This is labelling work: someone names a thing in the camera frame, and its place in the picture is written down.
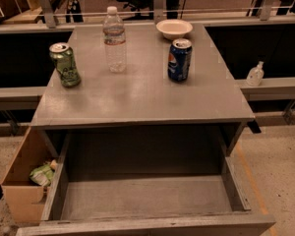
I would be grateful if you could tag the cardboard box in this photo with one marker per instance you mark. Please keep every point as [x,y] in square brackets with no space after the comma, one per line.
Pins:
[25,199]

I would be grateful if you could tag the hand sanitizer pump bottle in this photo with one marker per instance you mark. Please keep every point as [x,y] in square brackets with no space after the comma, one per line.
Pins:
[255,75]

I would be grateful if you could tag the blue Pepsi can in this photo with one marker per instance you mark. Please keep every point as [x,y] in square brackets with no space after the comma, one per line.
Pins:
[179,59]

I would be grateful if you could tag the grey metal railing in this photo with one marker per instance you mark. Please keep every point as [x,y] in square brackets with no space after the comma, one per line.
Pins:
[211,12]

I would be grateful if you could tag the white paper bowl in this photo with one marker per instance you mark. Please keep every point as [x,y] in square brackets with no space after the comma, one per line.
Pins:
[174,28]

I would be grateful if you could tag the open grey top drawer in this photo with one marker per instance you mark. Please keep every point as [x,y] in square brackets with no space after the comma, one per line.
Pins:
[146,188]

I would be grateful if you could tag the clear plastic water bottle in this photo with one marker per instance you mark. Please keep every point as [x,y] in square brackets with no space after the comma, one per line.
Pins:
[115,41]

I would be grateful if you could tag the green soda can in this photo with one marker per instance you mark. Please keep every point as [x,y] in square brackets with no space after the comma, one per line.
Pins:
[63,58]

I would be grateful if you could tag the green snack bag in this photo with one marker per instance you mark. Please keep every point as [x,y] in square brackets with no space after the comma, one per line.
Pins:
[42,175]

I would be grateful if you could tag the grey cabinet with top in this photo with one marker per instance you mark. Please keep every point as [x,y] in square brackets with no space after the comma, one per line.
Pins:
[142,94]

